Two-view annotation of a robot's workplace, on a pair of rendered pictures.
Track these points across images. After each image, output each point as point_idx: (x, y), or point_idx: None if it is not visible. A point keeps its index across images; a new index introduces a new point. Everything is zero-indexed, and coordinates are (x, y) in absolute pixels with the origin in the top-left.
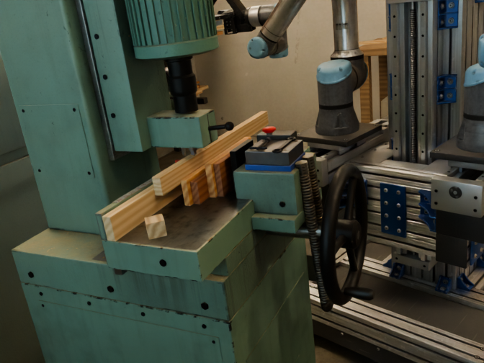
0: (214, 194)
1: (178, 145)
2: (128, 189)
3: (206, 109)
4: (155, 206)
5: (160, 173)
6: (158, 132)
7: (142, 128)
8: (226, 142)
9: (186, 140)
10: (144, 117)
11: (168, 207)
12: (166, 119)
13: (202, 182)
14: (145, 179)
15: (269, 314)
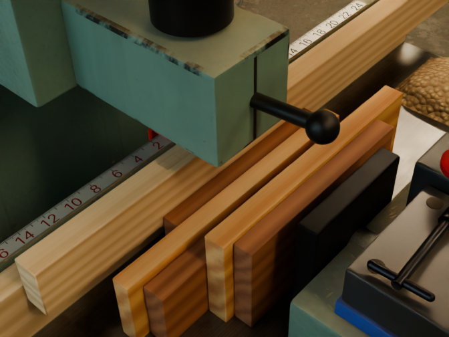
0: (225, 314)
1: (147, 124)
2: (31, 143)
3: (262, 22)
4: (27, 325)
5: (49, 244)
6: (93, 58)
7: (39, 39)
8: (326, 73)
9: (170, 124)
10: (51, 2)
11: (77, 317)
12: (113, 35)
13: (188, 287)
14: (93, 107)
15: None
